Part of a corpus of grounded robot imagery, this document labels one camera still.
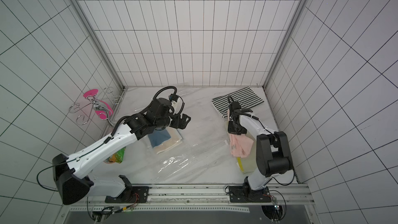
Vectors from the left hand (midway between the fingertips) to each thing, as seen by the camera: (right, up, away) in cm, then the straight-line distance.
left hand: (180, 120), depth 75 cm
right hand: (+32, -8, +16) cm, 37 cm away
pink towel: (+33, -15, +9) cm, 37 cm away
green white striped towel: (+44, +12, +35) cm, 57 cm away
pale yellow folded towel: (+36, -25, +6) cm, 44 cm away
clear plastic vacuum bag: (+9, -19, +8) cm, 22 cm away
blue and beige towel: (-12, -13, +13) cm, 22 cm away
